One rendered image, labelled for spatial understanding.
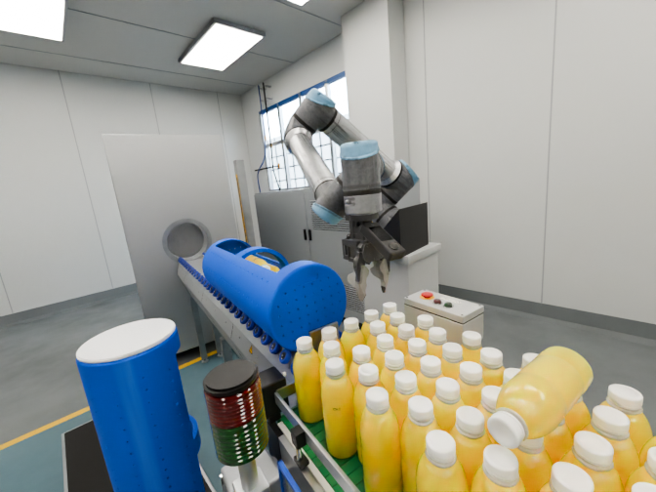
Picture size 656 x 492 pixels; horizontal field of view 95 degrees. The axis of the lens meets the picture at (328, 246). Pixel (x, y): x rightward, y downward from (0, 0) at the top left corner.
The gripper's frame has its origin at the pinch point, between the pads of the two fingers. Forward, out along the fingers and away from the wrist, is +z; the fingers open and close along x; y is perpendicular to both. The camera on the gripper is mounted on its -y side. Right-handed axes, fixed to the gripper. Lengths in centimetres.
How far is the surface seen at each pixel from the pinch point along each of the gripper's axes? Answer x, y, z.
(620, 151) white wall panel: -275, 17, -32
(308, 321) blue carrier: 6.5, 24.1, 13.6
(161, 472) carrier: 53, 48, 58
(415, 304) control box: -19.0, 3.5, 9.7
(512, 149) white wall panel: -264, 89, -44
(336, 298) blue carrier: -4.6, 24.1, 9.1
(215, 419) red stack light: 43.8, -21.3, -3.2
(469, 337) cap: -10.0, -18.9, 8.4
